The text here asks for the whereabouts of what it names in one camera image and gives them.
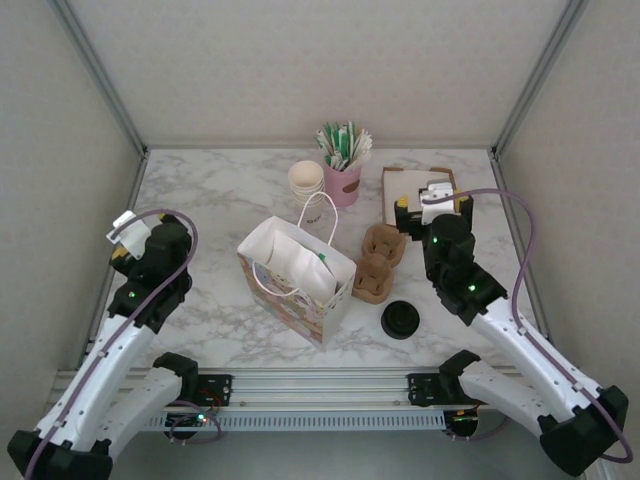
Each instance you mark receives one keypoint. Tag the patterned paper gift bag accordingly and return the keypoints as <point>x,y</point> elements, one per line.
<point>295,310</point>

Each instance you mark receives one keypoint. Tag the small circuit board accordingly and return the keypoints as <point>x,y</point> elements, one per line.
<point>187,421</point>
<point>462,418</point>

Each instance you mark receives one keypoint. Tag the white paper cup stack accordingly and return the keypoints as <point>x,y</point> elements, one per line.
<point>306,175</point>

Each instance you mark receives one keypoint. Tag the white paper napkin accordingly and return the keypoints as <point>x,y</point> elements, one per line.
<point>300,265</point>

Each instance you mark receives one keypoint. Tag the white napkin stack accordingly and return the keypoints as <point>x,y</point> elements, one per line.
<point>402,185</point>

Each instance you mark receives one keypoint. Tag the green white sachet stick bundle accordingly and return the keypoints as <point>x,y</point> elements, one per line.
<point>342,142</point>

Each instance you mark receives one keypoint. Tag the brown cardboard napkin tray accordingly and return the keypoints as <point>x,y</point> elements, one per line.
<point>387,200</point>

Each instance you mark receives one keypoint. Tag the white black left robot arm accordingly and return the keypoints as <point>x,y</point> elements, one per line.
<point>100,375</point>

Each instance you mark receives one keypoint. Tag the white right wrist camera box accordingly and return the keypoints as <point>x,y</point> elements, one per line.
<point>435,200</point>

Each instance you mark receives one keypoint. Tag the aluminium frame post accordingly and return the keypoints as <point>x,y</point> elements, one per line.
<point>100,75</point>
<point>540,75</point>

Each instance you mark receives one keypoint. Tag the pink holder cup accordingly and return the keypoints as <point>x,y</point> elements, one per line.
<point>342,185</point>

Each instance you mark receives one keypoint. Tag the aluminium table side rail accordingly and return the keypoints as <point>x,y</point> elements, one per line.
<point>127,200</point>
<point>515,200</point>

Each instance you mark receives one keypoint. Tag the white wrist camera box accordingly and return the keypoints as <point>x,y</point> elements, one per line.
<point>131,235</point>
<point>435,200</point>

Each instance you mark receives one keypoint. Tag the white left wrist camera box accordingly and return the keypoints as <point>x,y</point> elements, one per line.
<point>131,235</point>

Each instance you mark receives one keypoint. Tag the black plastic cup lid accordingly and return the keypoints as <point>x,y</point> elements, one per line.
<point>400,320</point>

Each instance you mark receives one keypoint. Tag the brown pulp cup carrier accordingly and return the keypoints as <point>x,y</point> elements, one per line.
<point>377,260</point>

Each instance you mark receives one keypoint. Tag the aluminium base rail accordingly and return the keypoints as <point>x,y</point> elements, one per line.
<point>325,385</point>

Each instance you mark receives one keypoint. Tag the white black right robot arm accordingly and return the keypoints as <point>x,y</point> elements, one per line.
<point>525,350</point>

